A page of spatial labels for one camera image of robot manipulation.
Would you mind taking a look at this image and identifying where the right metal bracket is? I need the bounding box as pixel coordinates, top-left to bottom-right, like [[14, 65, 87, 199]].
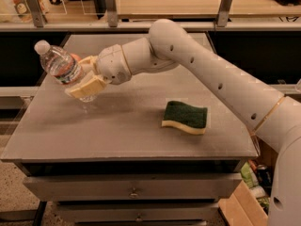
[[215, 0, 233, 27]]

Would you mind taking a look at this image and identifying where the lower grey drawer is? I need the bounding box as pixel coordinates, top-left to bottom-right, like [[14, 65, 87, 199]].
[[56, 202, 218, 222]]

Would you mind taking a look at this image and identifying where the red apple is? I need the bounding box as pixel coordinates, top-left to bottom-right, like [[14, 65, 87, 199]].
[[71, 54, 81, 61]]

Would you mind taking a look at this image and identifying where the green and yellow sponge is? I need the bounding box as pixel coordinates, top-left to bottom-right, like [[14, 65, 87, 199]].
[[162, 101, 208, 135]]

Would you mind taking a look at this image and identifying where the cardboard box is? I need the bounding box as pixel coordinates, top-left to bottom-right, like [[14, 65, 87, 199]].
[[218, 140, 277, 226]]

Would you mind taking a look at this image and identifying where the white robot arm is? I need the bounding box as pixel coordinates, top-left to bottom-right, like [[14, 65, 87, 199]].
[[66, 19, 301, 226]]

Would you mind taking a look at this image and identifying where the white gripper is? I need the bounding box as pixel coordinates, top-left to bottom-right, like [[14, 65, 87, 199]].
[[65, 44, 132, 99]]

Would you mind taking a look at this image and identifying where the left metal bracket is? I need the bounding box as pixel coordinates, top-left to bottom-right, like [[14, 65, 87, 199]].
[[26, 0, 46, 27]]

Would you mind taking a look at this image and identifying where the green chip bag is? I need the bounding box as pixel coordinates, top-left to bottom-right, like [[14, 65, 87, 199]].
[[257, 197, 270, 213]]

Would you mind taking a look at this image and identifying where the green snack bag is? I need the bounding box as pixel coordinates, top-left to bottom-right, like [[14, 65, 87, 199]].
[[241, 162, 259, 188]]

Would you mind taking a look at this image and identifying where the orange white packaged bag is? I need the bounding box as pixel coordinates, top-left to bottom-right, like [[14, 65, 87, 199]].
[[0, 0, 49, 23]]

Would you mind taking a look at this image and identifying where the grey drawer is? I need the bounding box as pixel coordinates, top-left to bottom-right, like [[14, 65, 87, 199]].
[[56, 202, 218, 222], [24, 173, 242, 202]]

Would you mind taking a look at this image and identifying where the clear plastic water bottle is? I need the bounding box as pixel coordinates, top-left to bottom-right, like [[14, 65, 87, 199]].
[[34, 40, 87, 97]]

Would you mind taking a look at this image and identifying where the upper grey drawer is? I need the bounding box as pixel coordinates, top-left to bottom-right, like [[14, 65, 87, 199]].
[[24, 173, 242, 202]]

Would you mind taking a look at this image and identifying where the black drink can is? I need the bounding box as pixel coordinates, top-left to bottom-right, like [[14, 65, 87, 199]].
[[257, 165, 272, 186]]

